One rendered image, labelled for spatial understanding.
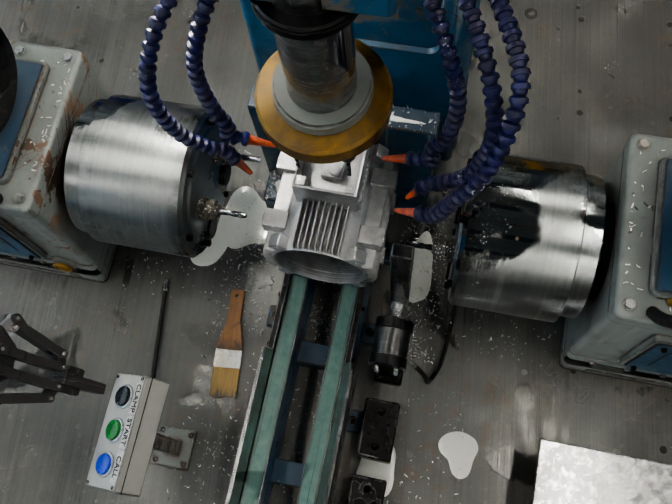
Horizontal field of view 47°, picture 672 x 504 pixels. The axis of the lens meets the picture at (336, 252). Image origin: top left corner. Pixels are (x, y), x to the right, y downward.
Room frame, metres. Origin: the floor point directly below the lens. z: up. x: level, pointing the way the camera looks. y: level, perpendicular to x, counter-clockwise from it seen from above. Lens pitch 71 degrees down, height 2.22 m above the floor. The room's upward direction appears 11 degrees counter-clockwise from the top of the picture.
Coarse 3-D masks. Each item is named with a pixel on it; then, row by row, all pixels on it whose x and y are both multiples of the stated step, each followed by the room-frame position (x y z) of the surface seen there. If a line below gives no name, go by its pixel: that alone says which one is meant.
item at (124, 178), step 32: (128, 96) 0.71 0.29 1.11; (96, 128) 0.63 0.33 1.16; (128, 128) 0.62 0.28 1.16; (160, 128) 0.61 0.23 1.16; (192, 128) 0.60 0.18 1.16; (96, 160) 0.58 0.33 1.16; (128, 160) 0.57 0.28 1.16; (160, 160) 0.56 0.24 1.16; (192, 160) 0.56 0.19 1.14; (224, 160) 0.59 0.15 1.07; (64, 192) 0.56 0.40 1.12; (96, 192) 0.54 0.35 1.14; (128, 192) 0.52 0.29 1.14; (160, 192) 0.51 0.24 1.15; (192, 192) 0.52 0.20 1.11; (224, 192) 0.59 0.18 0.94; (96, 224) 0.51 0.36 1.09; (128, 224) 0.49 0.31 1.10; (160, 224) 0.48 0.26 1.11; (192, 224) 0.48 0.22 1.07; (192, 256) 0.45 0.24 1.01
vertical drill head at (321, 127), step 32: (288, 0) 0.48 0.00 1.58; (320, 0) 0.48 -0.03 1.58; (352, 32) 0.50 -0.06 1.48; (288, 64) 0.49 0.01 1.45; (320, 64) 0.48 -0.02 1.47; (352, 64) 0.50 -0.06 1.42; (384, 64) 0.54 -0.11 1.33; (256, 96) 0.53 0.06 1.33; (288, 96) 0.51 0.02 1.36; (320, 96) 0.48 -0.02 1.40; (352, 96) 0.49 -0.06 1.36; (384, 96) 0.50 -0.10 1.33; (288, 128) 0.48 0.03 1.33; (320, 128) 0.46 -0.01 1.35; (352, 128) 0.46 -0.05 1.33; (384, 128) 0.46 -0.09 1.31; (320, 160) 0.43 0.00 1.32; (352, 160) 0.45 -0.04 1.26
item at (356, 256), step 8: (376, 144) 0.55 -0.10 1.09; (376, 152) 0.54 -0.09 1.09; (384, 152) 0.54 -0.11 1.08; (376, 160) 0.53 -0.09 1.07; (272, 240) 0.43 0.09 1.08; (280, 240) 0.42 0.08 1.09; (288, 240) 0.42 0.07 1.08; (272, 248) 0.42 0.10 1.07; (280, 248) 0.41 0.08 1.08; (352, 248) 0.39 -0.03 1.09; (352, 256) 0.37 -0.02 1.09; (360, 256) 0.37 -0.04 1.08; (360, 264) 0.36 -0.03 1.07; (288, 272) 0.41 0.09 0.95
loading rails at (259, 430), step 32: (288, 288) 0.40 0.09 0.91; (352, 288) 0.37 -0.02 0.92; (288, 320) 0.34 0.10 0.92; (352, 320) 0.32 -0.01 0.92; (288, 352) 0.28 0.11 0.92; (320, 352) 0.29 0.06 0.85; (352, 352) 0.26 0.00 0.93; (256, 384) 0.24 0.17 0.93; (288, 384) 0.24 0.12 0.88; (352, 384) 0.21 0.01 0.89; (256, 416) 0.19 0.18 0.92; (320, 416) 0.17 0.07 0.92; (352, 416) 0.17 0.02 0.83; (256, 448) 0.14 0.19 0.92; (320, 448) 0.12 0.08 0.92; (256, 480) 0.09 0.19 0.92; (288, 480) 0.08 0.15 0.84; (320, 480) 0.07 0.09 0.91
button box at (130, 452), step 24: (120, 384) 0.25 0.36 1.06; (144, 384) 0.24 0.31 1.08; (168, 384) 0.24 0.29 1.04; (120, 408) 0.21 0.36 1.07; (144, 408) 0.21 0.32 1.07; (120, 432) 0.18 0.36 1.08; (144, 432) 0.17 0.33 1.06; (96, 456) 0.15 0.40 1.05; (120, 456) 0.14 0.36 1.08; (144, 456) 0.14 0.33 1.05; (96, 480) 0.12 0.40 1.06; (120, 480) 0.11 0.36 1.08
